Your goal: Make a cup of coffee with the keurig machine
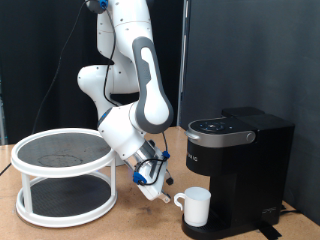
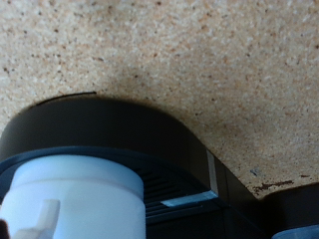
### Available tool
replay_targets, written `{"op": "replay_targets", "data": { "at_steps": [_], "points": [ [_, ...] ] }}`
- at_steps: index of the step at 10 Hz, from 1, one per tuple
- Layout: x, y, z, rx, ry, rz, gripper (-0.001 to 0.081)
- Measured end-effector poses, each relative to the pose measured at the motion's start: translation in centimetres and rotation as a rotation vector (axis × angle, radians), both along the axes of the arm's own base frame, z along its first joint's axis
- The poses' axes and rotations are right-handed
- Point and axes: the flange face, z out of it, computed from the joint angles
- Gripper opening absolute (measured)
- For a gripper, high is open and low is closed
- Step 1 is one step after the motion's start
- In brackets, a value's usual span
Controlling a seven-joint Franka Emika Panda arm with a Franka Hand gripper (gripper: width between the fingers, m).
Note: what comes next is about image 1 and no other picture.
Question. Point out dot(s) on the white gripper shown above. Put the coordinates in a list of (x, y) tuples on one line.
[(153, 181)]

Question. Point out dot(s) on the white ceramic mug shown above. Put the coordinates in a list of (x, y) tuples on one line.
[(196, 208)]

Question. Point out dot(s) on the black Keurig coffee machine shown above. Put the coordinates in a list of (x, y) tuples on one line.
[(253, 173)]

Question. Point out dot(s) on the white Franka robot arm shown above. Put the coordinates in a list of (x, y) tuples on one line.
[(126, 100)]

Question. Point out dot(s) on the white two-tier turntable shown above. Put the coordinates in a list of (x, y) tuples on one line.
[(63, 168)]

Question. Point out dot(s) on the black tape strip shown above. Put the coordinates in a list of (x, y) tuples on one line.
[(269, 230)]

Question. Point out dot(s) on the blue mounted wrist camera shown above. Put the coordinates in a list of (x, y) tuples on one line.
[(169, 181)]

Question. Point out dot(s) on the silver vertical frame pole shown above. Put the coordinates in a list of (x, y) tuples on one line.
[(182, 66)]

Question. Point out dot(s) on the grey vertical edge post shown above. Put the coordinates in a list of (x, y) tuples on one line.
[(2, 113)]

